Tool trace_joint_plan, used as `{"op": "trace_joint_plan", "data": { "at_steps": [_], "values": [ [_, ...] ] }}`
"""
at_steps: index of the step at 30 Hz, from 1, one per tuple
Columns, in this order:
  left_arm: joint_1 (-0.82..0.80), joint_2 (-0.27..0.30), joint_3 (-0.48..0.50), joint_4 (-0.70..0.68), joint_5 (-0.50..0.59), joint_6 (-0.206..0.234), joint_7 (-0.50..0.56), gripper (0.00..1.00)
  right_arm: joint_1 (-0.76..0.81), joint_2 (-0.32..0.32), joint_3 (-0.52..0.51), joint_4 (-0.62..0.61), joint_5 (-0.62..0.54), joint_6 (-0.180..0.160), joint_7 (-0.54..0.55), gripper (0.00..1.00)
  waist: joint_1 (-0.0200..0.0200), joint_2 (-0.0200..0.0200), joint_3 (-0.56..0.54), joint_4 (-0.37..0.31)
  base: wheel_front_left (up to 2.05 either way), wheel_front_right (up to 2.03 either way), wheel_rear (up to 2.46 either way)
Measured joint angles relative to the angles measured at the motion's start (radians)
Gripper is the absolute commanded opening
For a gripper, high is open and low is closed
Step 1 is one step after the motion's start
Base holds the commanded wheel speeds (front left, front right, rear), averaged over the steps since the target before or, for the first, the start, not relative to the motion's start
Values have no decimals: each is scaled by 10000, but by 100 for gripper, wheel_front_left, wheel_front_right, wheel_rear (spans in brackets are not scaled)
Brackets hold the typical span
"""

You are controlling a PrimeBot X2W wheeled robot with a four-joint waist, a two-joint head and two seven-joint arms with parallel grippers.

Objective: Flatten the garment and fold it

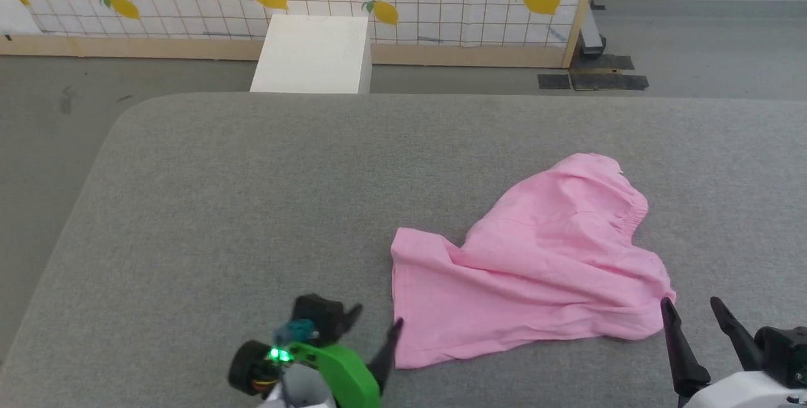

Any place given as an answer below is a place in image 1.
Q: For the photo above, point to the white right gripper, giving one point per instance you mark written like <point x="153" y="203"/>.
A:
<point x="744" y="392"/>

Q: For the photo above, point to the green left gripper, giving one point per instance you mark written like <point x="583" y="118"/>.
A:
<point x="343" y="376"/>

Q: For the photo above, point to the pink cloth garment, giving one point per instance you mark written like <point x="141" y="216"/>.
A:
<point x="536" y="282"/>

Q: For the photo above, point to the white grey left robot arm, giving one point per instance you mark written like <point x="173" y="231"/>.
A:
<point x="302" y="392"/>

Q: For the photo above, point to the black round left wrist motor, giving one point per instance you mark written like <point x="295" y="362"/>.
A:
<point x="249" y="367"/>

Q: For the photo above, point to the grey fabric sofa seat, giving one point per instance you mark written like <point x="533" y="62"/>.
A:
<point x="252" y="206"/>

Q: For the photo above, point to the long black floor mat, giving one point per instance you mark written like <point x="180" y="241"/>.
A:
<point x="610" y="81"/>

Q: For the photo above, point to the white box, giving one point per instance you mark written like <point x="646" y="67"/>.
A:
<point x="312" y="55"/>

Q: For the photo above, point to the black floor mat under foot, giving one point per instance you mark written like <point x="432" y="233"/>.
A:
<point x="605" y="62"/>

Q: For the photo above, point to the small black floor mat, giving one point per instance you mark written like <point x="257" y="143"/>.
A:
<point x="553" y="81"/>

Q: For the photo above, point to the metal partition foot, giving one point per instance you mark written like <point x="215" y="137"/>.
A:
<point x="591" y="33"/>

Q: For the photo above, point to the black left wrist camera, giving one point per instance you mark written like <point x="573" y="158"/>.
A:
<point x="321" y="316"/>

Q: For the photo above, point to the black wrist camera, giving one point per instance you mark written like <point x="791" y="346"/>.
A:
<point x="321" y="316"/>
<point x="785" y="351"/>

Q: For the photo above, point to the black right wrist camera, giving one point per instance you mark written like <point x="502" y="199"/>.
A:
<point x="785" y="351"/>

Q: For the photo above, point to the teal left camera connector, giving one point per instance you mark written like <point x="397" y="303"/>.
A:
<point x="295" y="331"/>

